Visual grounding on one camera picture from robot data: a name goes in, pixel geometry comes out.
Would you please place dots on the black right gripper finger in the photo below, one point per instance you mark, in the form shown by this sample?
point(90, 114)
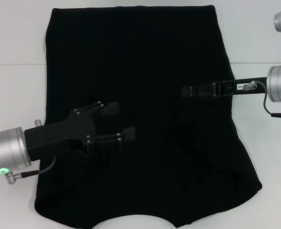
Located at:
point(197, 91)

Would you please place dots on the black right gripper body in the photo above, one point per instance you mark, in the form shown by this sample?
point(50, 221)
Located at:
point(228, 88)

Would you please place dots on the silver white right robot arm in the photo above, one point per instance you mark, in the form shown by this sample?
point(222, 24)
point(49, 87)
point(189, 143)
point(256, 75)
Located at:
point(278, 81)

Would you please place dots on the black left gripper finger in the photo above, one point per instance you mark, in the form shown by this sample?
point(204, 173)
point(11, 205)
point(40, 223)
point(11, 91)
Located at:
point(128, 134)
point(110, 108)

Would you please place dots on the black shirt with FREE print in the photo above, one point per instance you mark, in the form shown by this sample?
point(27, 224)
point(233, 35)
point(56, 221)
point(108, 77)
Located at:
point(143, 47)

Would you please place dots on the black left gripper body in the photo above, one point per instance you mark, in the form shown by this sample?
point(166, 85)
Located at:
point(59, 133)

